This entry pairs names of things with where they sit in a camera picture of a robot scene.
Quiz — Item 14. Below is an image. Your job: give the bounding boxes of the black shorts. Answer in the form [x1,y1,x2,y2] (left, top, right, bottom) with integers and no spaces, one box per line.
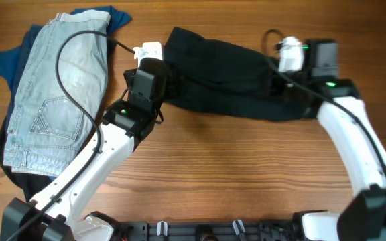
[164,27,316,121]

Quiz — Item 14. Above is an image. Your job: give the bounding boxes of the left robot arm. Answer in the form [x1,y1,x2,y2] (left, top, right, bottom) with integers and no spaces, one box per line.
[0,58,179,240]

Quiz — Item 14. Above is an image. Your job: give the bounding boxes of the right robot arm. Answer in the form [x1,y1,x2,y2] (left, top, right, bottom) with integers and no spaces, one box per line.
[270,37,386,240]

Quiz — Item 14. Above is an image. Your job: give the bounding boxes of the light blue denim shorts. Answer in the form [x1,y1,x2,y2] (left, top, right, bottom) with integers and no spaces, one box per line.
[3,10,110,176]

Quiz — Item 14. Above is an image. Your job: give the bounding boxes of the blue t-shirt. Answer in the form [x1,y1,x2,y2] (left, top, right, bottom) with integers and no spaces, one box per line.
[0,5,132,94]

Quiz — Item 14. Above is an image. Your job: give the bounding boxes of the black garment under pile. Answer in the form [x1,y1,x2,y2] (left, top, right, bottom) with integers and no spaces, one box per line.
[0,39,115,200]

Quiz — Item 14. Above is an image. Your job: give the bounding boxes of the right black cable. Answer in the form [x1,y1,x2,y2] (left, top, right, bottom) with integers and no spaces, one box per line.
[261,29,386,241]

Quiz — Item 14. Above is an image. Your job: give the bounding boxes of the black cable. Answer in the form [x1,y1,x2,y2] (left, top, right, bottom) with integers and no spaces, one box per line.
[261,29,386,241]
[5,30,137,241]

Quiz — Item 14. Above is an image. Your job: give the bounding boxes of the left black cable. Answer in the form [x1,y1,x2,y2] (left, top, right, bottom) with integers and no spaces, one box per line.
[5,30,137,241]

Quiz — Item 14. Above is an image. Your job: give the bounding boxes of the left white rail clip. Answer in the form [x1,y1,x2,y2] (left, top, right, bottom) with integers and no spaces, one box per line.
[156,221,168,236]

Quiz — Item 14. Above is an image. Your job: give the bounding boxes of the white rail clip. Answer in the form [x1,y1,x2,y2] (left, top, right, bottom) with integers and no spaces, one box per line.
[156,221,168,236]
[232,219,245,236]

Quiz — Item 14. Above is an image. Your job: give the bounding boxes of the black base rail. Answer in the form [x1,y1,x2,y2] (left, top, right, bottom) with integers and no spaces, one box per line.
[115,219,307,241]

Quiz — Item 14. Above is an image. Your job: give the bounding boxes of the right white rail clip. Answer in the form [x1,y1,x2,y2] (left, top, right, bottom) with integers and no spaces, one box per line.
[232,219,245,236]

